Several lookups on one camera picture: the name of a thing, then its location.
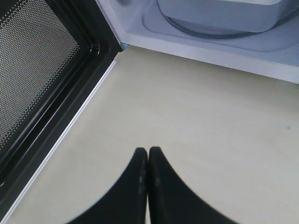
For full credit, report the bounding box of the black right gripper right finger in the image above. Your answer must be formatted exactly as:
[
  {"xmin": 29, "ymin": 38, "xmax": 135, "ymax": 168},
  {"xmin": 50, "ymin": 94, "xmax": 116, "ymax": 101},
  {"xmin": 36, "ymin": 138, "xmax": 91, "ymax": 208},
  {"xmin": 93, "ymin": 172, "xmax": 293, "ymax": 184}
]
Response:
[{"xmin": 148, "ymin": 147, "xmax": 236, "ymax": 224}]

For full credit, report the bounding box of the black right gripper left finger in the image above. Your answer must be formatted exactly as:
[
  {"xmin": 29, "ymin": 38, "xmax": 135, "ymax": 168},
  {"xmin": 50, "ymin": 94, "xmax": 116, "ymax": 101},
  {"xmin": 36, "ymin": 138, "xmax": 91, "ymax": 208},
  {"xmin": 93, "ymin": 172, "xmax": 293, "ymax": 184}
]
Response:
[{"xmin": 69, "ymin": 147, "xmax": 148, "ymax": 224}]

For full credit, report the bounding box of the white microwave door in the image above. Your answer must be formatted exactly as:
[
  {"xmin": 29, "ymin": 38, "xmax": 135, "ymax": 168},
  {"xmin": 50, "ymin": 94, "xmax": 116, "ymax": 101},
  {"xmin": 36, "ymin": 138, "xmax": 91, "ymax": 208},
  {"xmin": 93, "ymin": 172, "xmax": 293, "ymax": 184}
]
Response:
[{"xmin": 0, "ymin": 0, "xmax": 121, "ymax": 223}]

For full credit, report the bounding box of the white plastic lidded container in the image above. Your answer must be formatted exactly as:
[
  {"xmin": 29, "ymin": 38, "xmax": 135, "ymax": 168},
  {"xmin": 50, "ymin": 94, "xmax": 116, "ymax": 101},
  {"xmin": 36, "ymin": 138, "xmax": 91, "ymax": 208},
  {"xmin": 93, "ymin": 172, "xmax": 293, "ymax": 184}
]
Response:
[{"xmin": 157, "ymin": 0, "xmax": 283, "ymax": 34}]

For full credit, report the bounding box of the white microwave oven body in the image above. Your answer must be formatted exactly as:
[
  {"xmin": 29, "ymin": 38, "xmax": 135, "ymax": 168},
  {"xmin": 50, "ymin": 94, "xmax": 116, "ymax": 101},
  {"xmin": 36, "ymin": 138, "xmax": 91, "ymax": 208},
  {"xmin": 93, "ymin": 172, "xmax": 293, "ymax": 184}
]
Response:
[{"xmin": 98, "ymin": 0, "xmax": 299, "ymax": 83}]

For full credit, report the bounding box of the glass turntable plate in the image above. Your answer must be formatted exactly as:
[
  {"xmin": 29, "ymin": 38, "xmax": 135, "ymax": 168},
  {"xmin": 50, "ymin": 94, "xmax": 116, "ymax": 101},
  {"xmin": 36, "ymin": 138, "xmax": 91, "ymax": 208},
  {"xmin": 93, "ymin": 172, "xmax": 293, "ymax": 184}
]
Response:
[{"xmin": 157, "ymin": 0, "xmax": 299, "ymax": 39}]

